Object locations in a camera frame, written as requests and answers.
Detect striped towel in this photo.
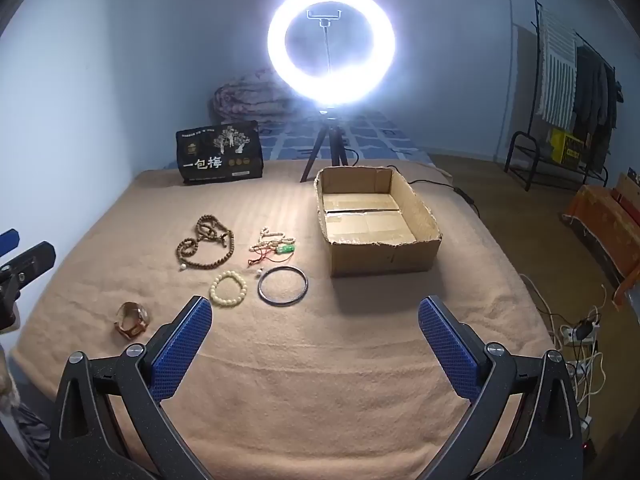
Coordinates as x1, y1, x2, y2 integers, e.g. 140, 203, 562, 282
535, 7, 578, 126

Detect red rectangular charm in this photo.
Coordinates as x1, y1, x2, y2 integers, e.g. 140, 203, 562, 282
114, 301, 151, 337

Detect brown box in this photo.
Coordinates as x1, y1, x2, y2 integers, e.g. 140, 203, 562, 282
617, 172, 640, 203

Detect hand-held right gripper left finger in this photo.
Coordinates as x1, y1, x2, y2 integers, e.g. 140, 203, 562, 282
47, 296, 221, 480

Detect white ring light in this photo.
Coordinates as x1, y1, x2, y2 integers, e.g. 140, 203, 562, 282
267, 0, 396, 106

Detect grey patterned cloth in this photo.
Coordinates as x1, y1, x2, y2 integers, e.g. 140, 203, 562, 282
7, 400, 51, 480

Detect green pendant red cord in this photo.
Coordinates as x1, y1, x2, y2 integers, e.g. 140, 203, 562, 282
248, 242, 296, 267

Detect yellow box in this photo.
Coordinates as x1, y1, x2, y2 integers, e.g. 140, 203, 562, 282
547, 127, 586, 166

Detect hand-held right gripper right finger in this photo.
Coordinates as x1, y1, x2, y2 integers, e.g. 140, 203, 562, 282
418, 296, 586, 480

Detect folded patterned quilt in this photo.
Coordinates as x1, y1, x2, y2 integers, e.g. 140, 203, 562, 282
212, 67, 301, 123

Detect black printed box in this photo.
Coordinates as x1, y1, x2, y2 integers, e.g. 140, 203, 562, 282
176, 120, 265, 186

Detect white bead bracelet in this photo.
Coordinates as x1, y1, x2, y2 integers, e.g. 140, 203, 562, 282
251, 228, 297, 253

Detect black power cable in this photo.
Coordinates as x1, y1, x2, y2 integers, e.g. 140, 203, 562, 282
345, 146, 482, 218

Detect metal bangle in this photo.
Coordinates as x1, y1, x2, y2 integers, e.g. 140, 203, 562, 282
257, 266, 309, 307

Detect black tripod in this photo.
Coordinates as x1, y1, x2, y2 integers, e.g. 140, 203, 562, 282
299, 109, 351, 183

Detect white power strip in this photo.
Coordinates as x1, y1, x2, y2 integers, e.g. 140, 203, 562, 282
560, 322, 598, 347

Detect black clothes rack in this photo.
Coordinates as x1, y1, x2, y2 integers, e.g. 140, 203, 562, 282
504, 0, 626, 192

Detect person's left forearm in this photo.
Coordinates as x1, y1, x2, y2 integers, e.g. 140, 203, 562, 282
0, 347, 18, 411

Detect brown bead necklace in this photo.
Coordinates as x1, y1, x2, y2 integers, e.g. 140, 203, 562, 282
175, 215, 235, 271

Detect phone holder clamp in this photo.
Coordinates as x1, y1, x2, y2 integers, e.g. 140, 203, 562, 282
306, 8, 344, 81

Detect dark hanging clothes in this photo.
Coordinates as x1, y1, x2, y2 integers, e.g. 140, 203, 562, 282
572, 45, 626, 171

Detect blue patterned bed sheet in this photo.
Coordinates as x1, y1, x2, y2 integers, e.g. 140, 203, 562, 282
215, 107, 436, 166

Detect cream bead bracelet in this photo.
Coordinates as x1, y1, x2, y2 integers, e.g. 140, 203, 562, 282
209, 270, 248, 306

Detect cardboard box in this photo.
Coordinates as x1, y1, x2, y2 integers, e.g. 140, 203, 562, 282
314, 165, 444, 278

